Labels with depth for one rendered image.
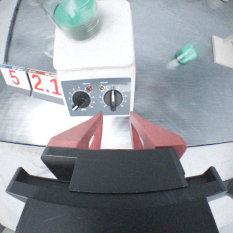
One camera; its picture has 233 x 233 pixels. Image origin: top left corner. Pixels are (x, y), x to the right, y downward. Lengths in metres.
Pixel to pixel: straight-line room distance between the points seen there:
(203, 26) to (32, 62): 0.47
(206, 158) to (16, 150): 0.54
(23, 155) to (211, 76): 0.55
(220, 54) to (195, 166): 0.32
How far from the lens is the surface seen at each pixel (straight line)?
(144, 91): 0.25
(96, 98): 0.19
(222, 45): 0.42
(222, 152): 0.42
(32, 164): 0.37
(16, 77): 0.33
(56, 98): 0.27
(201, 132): 0.33
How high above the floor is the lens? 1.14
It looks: 84 degrees down
